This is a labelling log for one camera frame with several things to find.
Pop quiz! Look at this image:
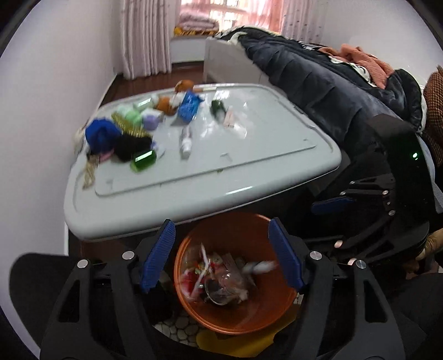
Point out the red white plush ornament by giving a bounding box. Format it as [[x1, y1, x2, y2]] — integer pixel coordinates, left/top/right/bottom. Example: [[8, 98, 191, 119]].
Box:
[[179, 253, 224, 302]]

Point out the green rectangular sharpener box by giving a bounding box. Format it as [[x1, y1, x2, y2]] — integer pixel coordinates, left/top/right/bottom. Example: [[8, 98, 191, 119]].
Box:
[[130, 150, 157, 173]]

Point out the black sock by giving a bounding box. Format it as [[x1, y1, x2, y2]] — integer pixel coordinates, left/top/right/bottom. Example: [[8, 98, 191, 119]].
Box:
[[113, 134, 153, 163]]

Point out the blue knit cloth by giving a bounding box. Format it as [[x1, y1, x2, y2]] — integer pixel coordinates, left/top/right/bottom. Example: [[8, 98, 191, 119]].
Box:
[[85, 118, 122, 155]]

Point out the white ointment tube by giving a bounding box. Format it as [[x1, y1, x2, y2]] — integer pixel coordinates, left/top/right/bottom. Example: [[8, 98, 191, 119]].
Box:
[[179, 125, 192, 160]]

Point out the yellow plastic hair comb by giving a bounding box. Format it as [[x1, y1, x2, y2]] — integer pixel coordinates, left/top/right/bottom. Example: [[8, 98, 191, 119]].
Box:
[[111, 112, 152, 138]]

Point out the green cap lotion bottle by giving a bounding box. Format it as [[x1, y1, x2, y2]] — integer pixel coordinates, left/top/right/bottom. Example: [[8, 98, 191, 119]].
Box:
[[117, 104, 143, 127]]

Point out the pink cosmetic tube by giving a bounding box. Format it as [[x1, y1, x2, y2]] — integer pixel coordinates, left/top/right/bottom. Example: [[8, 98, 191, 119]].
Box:
[[223, 107, 236, 127]]

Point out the pale green small bottle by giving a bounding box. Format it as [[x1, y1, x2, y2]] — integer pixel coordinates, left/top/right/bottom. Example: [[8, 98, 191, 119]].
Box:
[[133, 94, 159, 112]]

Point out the dark green spray bottle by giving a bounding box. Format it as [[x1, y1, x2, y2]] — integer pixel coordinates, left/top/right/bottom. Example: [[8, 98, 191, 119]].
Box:
[[210, 99, 227, 122]]

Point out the blue tissue packet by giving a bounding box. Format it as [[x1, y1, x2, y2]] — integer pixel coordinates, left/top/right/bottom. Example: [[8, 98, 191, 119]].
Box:
[[177, 91, 204, 124]]

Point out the clear plastic cup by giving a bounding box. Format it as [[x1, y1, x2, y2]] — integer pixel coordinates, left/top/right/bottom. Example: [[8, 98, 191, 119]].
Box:
[[205, 271, 257, 306]]

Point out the orange trash bin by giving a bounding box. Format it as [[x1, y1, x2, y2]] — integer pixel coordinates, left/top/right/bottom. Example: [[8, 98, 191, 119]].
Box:
[[173, 212, 296, 335]]

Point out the person's right hand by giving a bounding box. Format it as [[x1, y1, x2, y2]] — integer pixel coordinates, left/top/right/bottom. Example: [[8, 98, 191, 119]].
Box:
[[416, 229, 443, 261]]

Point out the pink fluffy garment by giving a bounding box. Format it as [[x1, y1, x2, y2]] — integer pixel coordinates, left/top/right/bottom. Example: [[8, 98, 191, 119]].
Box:
[[319, 44, 394, 89]]

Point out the purple cube charger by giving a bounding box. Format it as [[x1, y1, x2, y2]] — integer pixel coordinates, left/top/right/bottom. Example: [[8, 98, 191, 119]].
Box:
[[142, 114, 164, 131]]

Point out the orange plush animal toy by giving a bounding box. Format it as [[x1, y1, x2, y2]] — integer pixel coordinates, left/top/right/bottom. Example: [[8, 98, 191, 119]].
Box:
[[155, 96, 181, 116]]

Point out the pink patterned curtain right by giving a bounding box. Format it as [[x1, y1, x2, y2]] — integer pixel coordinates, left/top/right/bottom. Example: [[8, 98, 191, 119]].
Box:
[[281, 0, 329, 43]]

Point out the pink patterned curtain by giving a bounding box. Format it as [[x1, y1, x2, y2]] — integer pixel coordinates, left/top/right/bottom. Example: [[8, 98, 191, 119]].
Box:
[[281, 0, 329, 43], [120, 0, 178, 79]]

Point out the brown plush head pen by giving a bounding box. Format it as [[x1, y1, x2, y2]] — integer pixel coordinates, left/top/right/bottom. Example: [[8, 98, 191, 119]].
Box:
[[174, 79, 217, 93]]

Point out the pink patterned curtain left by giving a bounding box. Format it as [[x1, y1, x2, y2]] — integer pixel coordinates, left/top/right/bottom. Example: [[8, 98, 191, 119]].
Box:
[[120, 0, 178, 79]]

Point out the folded pink quilt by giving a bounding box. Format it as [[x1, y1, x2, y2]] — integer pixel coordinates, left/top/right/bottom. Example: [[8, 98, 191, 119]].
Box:
[[177, 12, 219, 32]]

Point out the beige cord with bead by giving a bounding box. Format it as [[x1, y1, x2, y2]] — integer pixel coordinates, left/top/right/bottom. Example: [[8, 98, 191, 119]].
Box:
[[82, 153, 102, 191]]

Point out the white bed frame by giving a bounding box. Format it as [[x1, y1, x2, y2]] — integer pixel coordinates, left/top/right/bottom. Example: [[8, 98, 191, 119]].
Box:
[[203, 37, 285, 96]]

